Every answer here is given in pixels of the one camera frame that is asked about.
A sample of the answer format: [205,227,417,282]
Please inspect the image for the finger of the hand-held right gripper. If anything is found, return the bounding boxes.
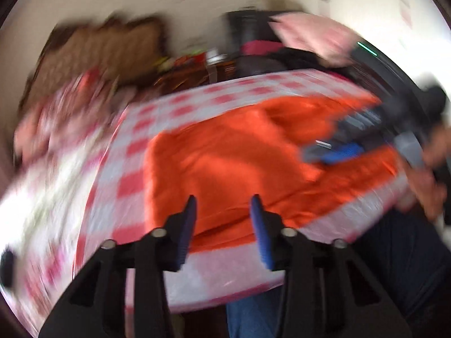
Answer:
[299,140,365,166]
[333,107,386,138]

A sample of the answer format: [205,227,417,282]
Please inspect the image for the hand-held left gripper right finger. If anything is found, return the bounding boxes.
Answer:
[249,194,413,338]

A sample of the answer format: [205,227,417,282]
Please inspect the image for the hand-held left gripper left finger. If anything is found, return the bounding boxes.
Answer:
[38,195,198,338]

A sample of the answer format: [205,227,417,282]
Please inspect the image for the orange pants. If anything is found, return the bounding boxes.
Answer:
[144,94,404,254]

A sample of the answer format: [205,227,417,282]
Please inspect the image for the person's right hand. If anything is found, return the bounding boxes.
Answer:
[405,123,451,221]

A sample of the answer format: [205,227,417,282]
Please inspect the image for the black clothing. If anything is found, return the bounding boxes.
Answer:
[278,47,328,73]

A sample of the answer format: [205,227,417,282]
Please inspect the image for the red white checkered mat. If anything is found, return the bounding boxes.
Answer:
[72,68,418,315]

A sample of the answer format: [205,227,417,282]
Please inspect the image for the white wardrobe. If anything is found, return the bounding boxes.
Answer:
[303,0,451,88]

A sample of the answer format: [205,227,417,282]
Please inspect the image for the pink floral pillow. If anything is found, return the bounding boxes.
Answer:
[268,12,357,67]

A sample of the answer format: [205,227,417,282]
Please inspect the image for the person's legs in jeans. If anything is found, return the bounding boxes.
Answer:
[225,209,451,338]

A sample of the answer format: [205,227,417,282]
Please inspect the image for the maroon cloth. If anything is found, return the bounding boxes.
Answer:
[240,40,284,57]

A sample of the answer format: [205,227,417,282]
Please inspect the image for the black leather armchair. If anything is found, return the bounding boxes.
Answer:
[224,9,356,76]

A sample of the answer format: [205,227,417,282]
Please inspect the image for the bed with floral sheet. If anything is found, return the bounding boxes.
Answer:
[0,68,127,328]

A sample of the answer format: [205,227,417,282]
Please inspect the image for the carved wooden nightstand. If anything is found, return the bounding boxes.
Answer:
[153,56,245,90]

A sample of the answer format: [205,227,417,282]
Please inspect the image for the pile of pink pillows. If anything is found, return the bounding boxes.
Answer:
[14,68,118,159]

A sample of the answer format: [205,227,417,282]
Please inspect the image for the black pouch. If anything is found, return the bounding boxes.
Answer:
[0,249,15,291]

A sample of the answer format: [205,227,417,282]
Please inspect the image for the tufted carved wooden headboard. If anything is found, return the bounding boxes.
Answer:
[21,15,168,108]

